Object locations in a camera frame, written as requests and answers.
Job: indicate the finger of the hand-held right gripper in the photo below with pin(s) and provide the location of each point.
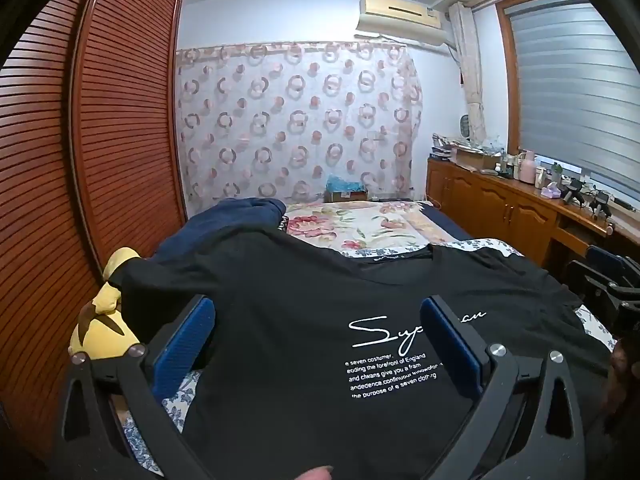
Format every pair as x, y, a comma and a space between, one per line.
607, 257
590, 282

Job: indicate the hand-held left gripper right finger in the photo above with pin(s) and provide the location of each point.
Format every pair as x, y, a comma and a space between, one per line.
450, 347

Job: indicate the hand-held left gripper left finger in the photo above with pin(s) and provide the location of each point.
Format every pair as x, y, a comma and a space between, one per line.
180, 347

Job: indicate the black printed t-shirt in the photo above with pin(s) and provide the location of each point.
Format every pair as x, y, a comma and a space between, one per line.
300, 310

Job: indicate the person's left hand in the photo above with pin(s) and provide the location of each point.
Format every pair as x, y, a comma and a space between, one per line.
316, 474

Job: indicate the blue floral blanket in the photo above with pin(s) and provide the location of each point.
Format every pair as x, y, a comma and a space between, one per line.
175, 400

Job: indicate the pink tissue box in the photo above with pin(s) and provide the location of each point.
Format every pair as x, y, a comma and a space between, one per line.
551, 191

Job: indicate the yellow plush toy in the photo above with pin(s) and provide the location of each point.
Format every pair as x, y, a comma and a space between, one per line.
100, 310

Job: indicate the wooden cabinet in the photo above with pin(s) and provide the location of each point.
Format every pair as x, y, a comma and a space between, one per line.
500, 210

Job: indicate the pink bottle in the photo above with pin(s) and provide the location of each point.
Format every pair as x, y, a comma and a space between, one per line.
527, 167

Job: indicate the navy bedsheet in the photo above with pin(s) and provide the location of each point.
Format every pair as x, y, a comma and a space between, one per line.
445, 225

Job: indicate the stack of folded blankets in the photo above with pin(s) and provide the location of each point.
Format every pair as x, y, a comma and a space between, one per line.
220, 225

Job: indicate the beige floral blanket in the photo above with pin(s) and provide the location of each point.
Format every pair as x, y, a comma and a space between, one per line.
360, 225

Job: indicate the open cardboard box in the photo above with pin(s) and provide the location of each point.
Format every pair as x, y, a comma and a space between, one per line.
475, 159

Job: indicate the grey window blind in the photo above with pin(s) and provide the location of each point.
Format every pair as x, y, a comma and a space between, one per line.
575, 85

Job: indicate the small blue object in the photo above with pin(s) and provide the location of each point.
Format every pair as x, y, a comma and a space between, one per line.
345, 190

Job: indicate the beige window curtain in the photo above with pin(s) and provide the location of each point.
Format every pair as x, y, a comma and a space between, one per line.
470, 70

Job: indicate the wooden louvered wardrobe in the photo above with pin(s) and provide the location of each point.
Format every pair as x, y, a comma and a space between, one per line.
125, 110

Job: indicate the circle patterned curtain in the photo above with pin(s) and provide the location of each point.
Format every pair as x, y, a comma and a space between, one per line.
300, 125

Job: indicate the white air conditioner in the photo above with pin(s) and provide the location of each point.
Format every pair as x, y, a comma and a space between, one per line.
400, 20

